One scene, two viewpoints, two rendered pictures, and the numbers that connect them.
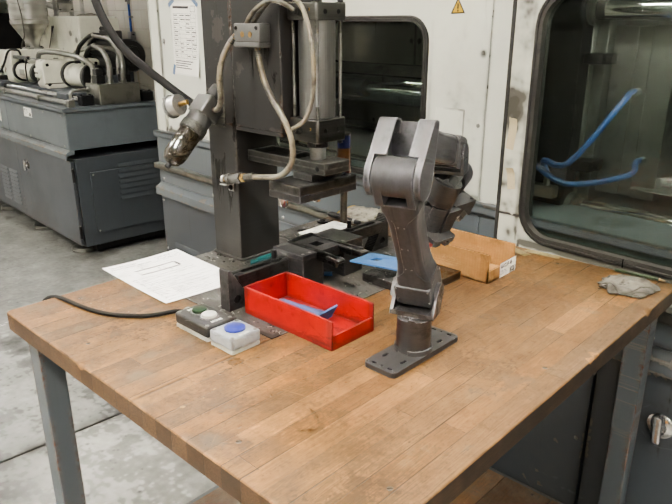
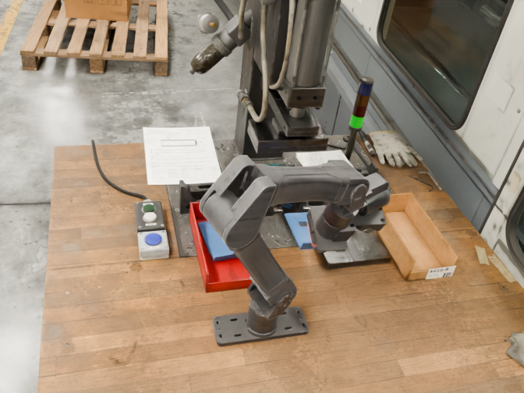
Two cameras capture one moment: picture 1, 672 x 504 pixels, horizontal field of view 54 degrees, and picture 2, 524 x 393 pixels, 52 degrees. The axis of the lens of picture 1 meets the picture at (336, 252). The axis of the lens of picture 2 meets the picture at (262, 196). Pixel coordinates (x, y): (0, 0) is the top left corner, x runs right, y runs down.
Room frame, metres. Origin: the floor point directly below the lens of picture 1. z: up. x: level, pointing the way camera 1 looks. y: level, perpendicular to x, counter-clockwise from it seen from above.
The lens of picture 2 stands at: (0.39, -0.45, 1.83)
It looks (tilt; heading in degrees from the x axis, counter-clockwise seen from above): 38 degrees down; 27
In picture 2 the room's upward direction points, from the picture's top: 8 degrees clockwise
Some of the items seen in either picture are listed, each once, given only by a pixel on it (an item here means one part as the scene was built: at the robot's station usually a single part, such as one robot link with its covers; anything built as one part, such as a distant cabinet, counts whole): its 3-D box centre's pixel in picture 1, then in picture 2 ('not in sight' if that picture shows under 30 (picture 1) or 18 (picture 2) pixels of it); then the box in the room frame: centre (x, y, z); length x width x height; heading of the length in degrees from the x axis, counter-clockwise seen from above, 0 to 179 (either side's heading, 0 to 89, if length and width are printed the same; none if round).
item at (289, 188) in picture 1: (291, 136); (285, 84); (1.50, 0.10, 1.22); 0.26 x 0.18 x 0.30; 47
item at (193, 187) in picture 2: (260, 275); (217, 192); (1.33, 0.16, 0.95); 0.15 x 0.03 x 0.10; 137
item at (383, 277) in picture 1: (411, 275); (348, 241); (1.43, -0.18, 0.91); 0.17 x 0.16 x 0.02; 137
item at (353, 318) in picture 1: (307, 307); (221, 242); (1.20, 0.06, 0.93); 0.25 x 0.12 x 0.06; 47
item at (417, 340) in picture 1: (413, 333); (262, 315); (1.07, -0.14, 0.94); 0.20 x 0.07 x 0.08; 137
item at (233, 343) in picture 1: (235, 342); (153, 248); (1.10, 0.19, 0.90); 0.07 x 0.07 x 0.06; 47
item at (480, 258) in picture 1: (457, 252); (409, 235); (1.53, -0.30, 0.93); 0.25 x 0.13 x 0.08; 47
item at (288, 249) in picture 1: (318, 243); not in sight; (1.46, 0.04, 0.98); 0.20 x 0.10 x 0.01; 137
